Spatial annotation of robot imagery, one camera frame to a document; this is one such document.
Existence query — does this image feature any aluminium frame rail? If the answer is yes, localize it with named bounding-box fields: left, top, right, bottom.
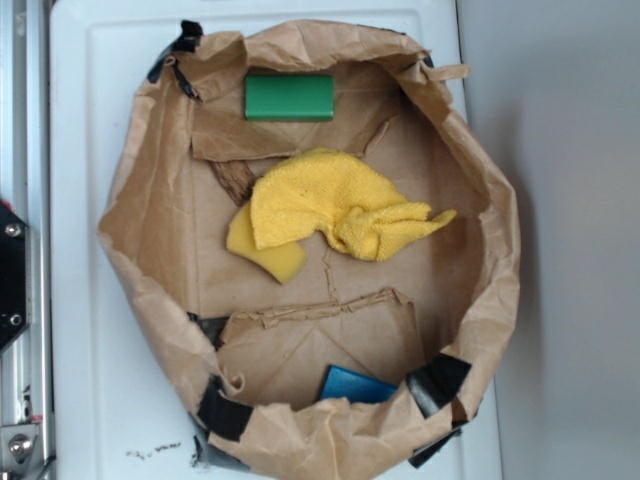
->
left=1, top=1, right=56, bottom=479

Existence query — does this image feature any brown paper bag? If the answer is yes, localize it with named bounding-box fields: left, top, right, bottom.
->
left=99, top=20, right=521, bottom=479

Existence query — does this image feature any black mounting plate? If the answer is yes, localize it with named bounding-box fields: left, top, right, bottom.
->
left=0, top=200, right=30, bottom=354

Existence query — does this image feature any yellow terry cloth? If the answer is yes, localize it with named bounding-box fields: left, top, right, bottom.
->
left=250, top=148, right=457, bottom=262

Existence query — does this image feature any yellow sponge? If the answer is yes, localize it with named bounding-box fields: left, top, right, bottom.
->
left=226, top=202, right=307, bottom=285

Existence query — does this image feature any green sponge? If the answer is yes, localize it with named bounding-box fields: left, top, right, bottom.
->
left=245, top=75, right=334, bottom=122

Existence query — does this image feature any blue sponge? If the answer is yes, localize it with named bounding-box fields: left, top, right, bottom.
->
left=319, top=365, right=397, bottom=404

